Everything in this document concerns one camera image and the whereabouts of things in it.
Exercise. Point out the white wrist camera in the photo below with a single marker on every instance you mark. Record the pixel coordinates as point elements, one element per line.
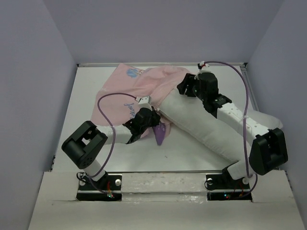
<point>144,102</point>
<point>203,67</point>

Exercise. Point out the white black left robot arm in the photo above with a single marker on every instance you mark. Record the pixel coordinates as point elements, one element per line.
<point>85,143</point>

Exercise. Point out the white pillow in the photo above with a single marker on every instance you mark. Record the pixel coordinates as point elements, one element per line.
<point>188,114</point>

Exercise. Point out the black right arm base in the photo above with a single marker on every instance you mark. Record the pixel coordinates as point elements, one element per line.
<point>222,187</point>

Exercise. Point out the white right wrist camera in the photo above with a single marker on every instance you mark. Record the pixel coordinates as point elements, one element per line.
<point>203,67</point>

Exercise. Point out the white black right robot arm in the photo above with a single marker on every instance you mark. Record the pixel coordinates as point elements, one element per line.
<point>264,148</point>

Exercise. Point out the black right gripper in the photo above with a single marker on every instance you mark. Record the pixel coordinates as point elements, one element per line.
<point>189,79</point>

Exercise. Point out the aluminium right table rail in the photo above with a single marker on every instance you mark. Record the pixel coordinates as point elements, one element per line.
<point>244,71</point>

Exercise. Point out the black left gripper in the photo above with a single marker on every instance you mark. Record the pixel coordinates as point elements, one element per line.
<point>155,118</point>

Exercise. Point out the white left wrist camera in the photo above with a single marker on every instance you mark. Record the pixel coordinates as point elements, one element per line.
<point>144,102</point>

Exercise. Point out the aluminium back table rail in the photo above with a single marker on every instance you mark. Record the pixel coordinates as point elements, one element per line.
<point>139,64</point>

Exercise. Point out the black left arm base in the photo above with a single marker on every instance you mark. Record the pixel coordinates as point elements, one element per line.
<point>107,189</point>

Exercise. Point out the pink printed pillowcase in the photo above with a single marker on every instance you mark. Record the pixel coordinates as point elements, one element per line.
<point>115,103</point>

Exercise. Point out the aluminium table rail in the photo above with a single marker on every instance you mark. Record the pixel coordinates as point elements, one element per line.
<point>244,71</point>
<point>139,64</point>

